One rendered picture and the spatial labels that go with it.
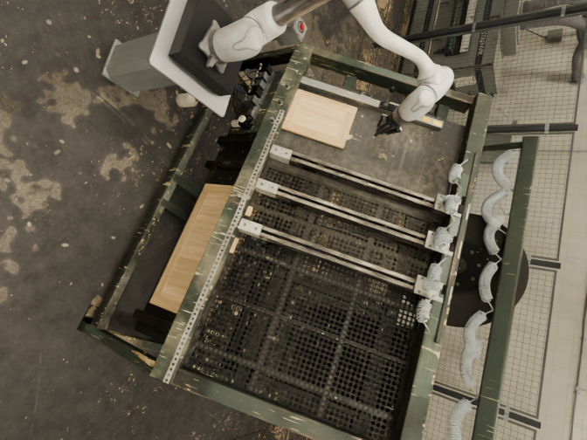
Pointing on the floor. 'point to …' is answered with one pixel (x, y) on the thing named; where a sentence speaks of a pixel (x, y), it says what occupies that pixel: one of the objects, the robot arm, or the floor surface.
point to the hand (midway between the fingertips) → (378, 131)
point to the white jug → (185, 100)
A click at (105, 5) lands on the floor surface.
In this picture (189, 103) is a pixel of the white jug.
